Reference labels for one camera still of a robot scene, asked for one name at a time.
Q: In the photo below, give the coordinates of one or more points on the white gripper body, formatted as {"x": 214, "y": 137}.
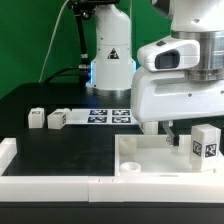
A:
{"x": 166, "y": 96}

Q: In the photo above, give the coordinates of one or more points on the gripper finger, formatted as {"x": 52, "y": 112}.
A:
{"x": 172, "y": 136}

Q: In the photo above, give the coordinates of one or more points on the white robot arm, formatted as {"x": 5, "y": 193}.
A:
{"x": 113, "y": 69}

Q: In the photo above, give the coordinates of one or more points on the white U-shaped obstacle fence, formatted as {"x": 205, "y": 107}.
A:
{"x": 203, "y": 187}

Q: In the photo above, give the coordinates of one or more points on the white sheet with markers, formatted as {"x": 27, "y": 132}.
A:
{"x": 101, "y": 117}

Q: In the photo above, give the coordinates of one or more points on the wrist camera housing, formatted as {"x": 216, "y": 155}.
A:
{"x": 169, "y": 54}

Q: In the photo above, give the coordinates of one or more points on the black camera stand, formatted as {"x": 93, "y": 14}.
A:
{"x": 84, "y": 10}

